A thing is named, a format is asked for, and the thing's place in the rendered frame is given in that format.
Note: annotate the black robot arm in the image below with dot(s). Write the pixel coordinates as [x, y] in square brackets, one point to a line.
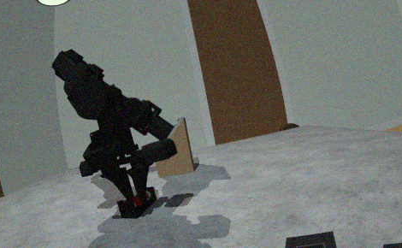
[93, 99]

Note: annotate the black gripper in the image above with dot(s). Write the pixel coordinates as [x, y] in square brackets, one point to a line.
[140, 160]

